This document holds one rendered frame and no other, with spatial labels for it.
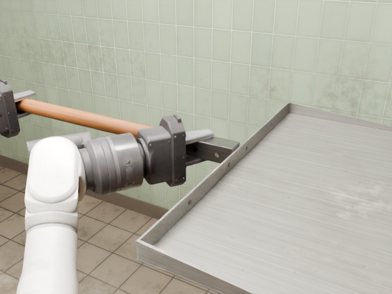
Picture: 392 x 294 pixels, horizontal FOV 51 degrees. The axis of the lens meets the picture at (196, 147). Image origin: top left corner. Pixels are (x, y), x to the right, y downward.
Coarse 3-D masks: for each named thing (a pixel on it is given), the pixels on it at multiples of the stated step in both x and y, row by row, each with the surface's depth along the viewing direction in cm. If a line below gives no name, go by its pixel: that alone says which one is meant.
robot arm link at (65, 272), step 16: (32, 240) 52; (48, 240) 51; (64, 240) 52; (32, 256) 50; (48, 256) 50; (64, 256) 51; (32, 272) 49; (48, 272) 49; (64, 272) 50; (32, 288) 47; (48, 288) 47; (64, 288) 48
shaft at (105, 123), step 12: (24, 108) 88; (36, 108) 87; (48, 108) 85; (60, 108) 84; (72, 108) 84; (60, 120) 85; (72, 120) 82; (84, 120) 81; (96, 120) 79; (108, 120) 78; (120, 120) 78; (120, 132) 77; (132, 132) 75
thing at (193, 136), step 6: (186, 132) 70; (192, 132) 70; (198, 132) 70; (204, 132) 70; (210, 132) 70; (186, 138) 67; (192, 138) 68; (198, 138) 68; (204, 138) 69; (186, 144) 67
